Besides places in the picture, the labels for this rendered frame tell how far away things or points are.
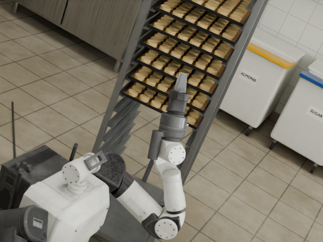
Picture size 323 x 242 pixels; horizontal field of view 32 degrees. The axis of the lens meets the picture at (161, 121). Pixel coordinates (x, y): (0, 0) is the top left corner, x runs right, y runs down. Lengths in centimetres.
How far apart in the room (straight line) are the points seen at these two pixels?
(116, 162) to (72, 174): 28
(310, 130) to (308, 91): 33
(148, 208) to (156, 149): 22
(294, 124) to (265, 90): 38
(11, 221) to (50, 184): 21
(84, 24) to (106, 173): 346
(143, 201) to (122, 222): 134
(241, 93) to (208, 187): 112
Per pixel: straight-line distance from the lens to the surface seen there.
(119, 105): 283
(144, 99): 273
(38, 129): 407
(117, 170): 189
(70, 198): 171
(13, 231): 158
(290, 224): 424
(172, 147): 181
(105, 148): 297
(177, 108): 181
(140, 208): 192
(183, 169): 279
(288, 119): 489
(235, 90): 495
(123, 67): 268
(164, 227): 191
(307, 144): 491
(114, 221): 324
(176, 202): 190
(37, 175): 175
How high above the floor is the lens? 215
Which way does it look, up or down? 27 degrees down
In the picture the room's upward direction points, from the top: 22 degrees clockwise
